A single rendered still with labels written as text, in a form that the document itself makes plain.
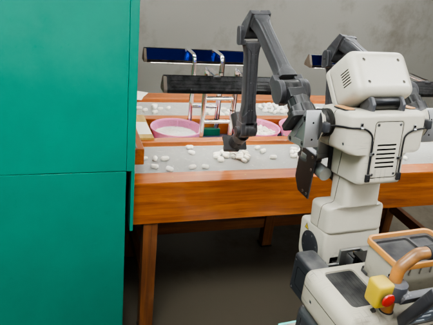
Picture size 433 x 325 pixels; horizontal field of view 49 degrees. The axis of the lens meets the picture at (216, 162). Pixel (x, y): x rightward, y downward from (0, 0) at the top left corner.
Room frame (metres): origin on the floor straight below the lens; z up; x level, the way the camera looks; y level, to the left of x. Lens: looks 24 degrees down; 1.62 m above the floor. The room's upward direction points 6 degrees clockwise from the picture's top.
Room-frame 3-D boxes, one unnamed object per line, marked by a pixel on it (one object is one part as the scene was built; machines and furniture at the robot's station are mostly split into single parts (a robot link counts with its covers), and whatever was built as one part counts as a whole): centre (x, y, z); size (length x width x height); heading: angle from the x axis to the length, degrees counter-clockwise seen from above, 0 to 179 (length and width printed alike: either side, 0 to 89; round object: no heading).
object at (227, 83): (2.10, -0.03, 1.08); 0.62 x 0.08 x 0.07; 109
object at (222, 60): (2.56, 0.12, 0.90); 0.20 x 0.19 x 0.45; 109
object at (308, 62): (2.94, -0.76, 1.08); 0.62 x 0.08 x 0.07; 109
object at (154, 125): (2.31, 0.23, 0.72); 0.27 x 0.27 x 0.10
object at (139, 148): (1.90, 0.37, 0.83); 0.30 x 0.06 x 0.07; 19
